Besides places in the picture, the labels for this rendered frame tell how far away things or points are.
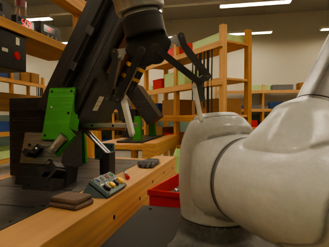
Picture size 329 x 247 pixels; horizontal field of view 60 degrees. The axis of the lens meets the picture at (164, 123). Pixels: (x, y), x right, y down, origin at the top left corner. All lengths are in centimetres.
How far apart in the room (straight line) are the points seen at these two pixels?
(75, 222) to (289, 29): 1025
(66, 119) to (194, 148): 69
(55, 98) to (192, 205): 79
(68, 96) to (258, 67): 934
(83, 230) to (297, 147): 58
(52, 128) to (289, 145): 93
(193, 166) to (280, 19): 1026
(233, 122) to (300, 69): 995
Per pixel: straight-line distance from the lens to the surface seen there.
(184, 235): 62
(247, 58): 394
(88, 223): 83
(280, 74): 1033
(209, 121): 56
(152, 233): 70
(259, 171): 41
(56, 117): 118
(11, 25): 134
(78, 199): 85
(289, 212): 39
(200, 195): 55
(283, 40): 1056
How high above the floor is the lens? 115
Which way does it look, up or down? 1 degrees down
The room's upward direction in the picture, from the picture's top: straight up
